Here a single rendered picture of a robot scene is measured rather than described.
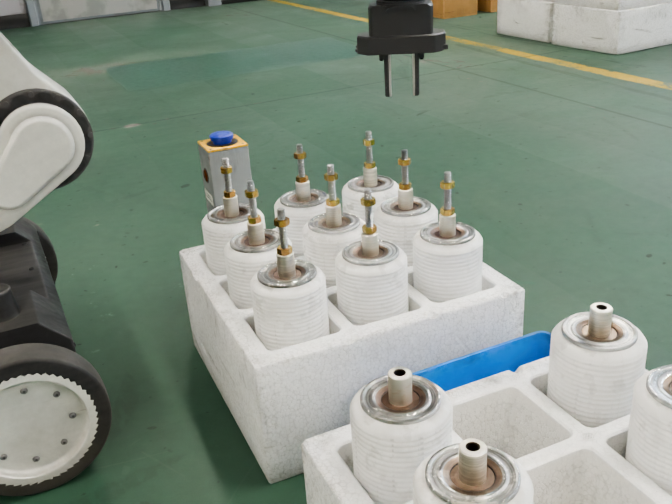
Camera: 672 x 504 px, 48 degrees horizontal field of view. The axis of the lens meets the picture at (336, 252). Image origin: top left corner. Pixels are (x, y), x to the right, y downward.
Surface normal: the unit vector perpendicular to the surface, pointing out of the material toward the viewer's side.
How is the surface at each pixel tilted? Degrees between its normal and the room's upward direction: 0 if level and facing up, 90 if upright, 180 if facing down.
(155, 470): 0
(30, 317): 0
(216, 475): 0
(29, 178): 90
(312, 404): 90
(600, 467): 90
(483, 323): 90
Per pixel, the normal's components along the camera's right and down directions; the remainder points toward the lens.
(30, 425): 0.43, 0.36
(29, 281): -0.06, -0.91
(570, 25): -0.87, 0.26
